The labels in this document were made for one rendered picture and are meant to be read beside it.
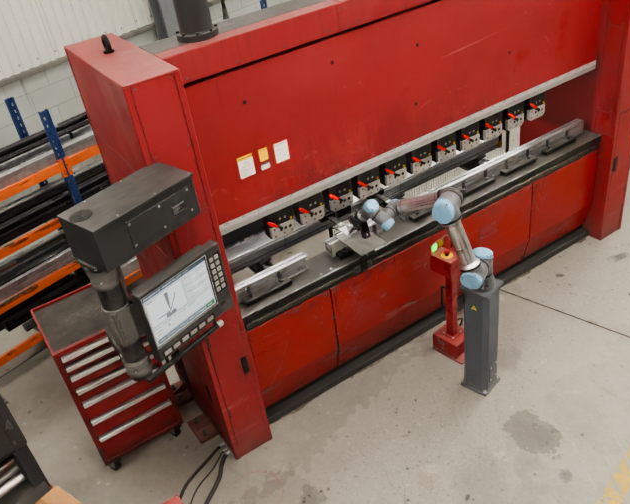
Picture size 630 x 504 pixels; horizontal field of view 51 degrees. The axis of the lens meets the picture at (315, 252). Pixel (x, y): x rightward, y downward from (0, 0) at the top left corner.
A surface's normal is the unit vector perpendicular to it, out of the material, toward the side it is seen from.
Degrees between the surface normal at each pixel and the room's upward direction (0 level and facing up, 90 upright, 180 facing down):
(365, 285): 90
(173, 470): 0
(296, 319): 90
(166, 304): 90
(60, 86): 90
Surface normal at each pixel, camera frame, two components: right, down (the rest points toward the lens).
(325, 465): -0.13, -0.82
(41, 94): 0.74, 0.30
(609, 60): -0.83, 0.40
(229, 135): 0.55, 0.41
